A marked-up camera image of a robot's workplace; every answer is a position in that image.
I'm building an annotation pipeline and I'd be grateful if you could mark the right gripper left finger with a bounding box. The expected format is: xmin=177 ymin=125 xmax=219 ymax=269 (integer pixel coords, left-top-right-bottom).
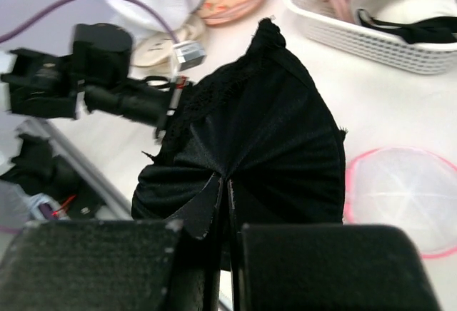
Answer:
xmin=0 ymin=173 xmax=224 ymax=311

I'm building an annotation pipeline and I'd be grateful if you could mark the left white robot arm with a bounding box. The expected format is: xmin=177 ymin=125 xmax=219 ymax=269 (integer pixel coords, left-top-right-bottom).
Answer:
xmin=1 ymin=24 xmax=193 ymax=133

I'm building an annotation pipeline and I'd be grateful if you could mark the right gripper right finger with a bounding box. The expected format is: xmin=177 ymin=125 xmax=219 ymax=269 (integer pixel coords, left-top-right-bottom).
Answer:
xmin=227 ymin=182 xmax=440 ymax=310

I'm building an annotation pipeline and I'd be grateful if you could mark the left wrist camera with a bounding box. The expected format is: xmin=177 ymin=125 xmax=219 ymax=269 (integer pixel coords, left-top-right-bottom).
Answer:
xmin=170 ymin=41 xmax=206 ymax=73

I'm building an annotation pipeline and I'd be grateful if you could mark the cream laundry bag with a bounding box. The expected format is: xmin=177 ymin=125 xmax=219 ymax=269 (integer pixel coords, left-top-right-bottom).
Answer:
xmin=131 ymin=15 xmax=206 ymax=73

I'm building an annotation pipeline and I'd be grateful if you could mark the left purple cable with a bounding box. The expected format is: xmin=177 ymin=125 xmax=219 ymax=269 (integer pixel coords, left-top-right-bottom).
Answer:
xmin=0 ymin=0 xmax=179 ymax=44

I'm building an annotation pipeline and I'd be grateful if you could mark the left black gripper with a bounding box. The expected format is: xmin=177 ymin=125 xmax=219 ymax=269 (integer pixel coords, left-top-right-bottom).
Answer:
xmin=84 ymin=76 xmax=195 ymax=138

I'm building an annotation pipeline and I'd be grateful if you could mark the pink-trim mesh laundry bag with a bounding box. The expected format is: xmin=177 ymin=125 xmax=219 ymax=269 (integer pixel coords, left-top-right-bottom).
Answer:
xmin=343 ymin=147 xmax=456 ymax=259

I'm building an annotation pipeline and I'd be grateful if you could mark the white plastic basket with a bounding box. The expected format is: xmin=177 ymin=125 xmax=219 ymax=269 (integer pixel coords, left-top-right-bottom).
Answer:
xmin=283 ymin=0 xmax=456 ymax=75

